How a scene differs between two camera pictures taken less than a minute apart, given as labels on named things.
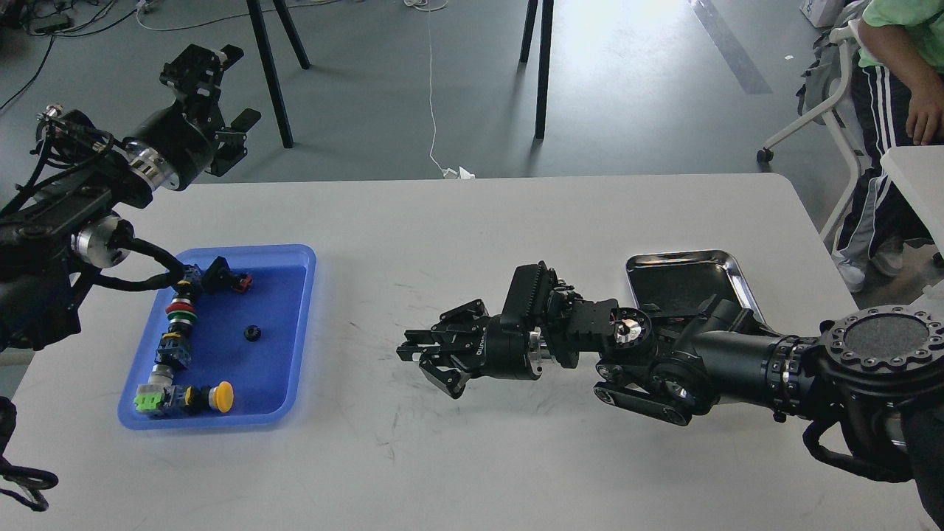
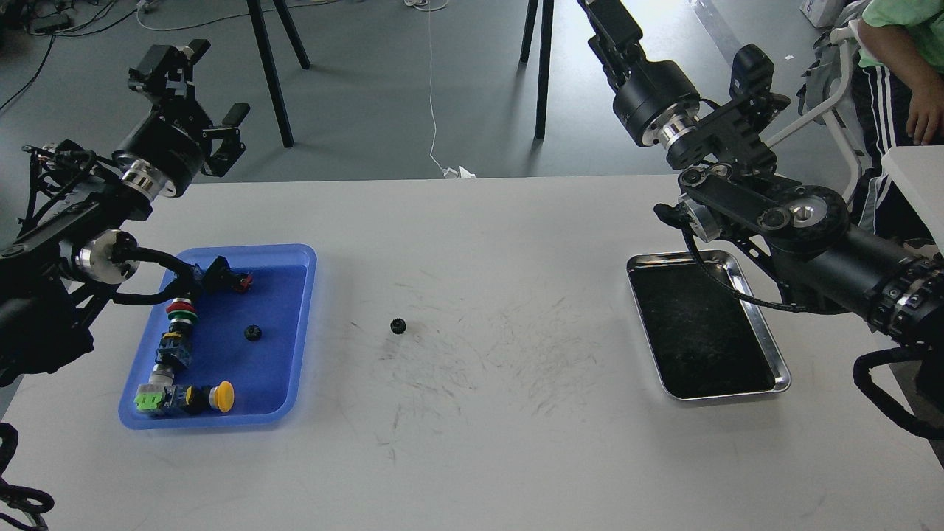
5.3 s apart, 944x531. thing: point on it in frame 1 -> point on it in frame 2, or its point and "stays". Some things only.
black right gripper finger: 463,324 -> 616,42
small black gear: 252,333 stays
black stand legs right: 548,9 stays
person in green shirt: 897,101 stays
